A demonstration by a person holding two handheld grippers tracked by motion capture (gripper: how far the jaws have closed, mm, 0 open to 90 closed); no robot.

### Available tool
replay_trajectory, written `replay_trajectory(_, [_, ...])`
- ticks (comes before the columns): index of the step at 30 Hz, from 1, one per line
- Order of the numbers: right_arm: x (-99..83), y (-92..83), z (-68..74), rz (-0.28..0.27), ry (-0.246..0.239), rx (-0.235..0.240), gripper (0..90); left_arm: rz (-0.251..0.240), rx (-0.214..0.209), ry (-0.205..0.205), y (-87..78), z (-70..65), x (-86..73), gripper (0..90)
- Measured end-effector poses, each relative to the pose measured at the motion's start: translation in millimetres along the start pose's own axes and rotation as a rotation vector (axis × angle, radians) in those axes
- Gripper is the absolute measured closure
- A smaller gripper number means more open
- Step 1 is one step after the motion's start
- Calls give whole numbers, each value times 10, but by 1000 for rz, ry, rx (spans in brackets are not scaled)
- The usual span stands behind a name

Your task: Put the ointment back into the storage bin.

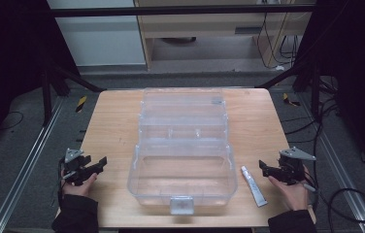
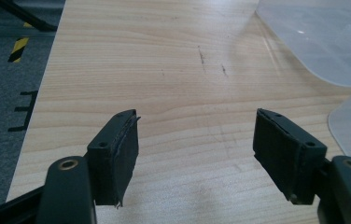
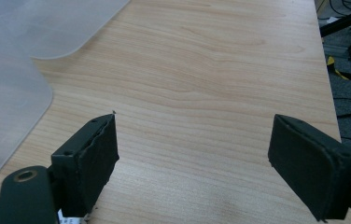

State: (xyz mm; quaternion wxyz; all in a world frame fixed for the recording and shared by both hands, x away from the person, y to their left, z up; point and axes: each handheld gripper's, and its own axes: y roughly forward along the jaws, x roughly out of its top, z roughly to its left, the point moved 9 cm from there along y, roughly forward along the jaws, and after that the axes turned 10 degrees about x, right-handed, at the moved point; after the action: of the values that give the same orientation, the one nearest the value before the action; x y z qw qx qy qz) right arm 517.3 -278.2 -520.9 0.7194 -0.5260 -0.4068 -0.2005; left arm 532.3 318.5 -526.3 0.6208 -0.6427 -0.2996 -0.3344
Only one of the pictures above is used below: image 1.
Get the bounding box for black horizontal metal bar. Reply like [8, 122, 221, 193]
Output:
[48, 3, 316, 18]

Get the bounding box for black curtain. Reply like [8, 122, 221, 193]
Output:
[0, 0, 82, 163]
[291, 0, 365, 183]

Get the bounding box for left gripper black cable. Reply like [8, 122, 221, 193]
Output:
[55, 156, 67, 208]

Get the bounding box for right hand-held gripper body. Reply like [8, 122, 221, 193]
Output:
[276, 146, 317, 186]

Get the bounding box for clear plastic storage box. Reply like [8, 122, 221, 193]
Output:
[126, 86, 239, 216]

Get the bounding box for white tube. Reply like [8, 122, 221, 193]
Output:
[240, 165, 269, 209]

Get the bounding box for black metal stand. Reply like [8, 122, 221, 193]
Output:
[255, 56, 322, 121]
[40, 59, 108, 128]

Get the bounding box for thin black floor cable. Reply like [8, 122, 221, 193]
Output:
[0, 110, 25, 134]

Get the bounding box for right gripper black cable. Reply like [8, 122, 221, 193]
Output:
[302, 168, 365, 225]

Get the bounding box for aluminium floor rail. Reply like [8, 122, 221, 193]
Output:
[296, 92, 365, 233]
[0, 96, 66, 233]

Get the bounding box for person's right hand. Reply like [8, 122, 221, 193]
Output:
[267, 164, 312, 213]

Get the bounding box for yellow black striped tape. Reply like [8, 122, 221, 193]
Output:
[282, 92, 302, 108]
[75, 94, 88, 114]

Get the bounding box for white cabinet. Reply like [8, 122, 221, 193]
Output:
[46, 0, 148, 68]

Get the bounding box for light wooden desk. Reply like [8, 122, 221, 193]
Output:
[133, 0, 315, 71]

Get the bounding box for black cables under desk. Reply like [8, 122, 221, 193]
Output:
[255, 0, 303, 70]

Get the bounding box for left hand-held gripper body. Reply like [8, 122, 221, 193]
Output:
[61, 148, 93, 187]

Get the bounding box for bundle of black floor cables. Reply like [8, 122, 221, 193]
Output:
[281, 76, 345, 163]

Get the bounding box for person's left hand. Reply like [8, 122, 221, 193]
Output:
[60, 170, 98, 197]

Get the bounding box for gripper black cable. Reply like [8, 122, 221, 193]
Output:
[55, 156, 67, 208]
[302, 168, 365, 225]

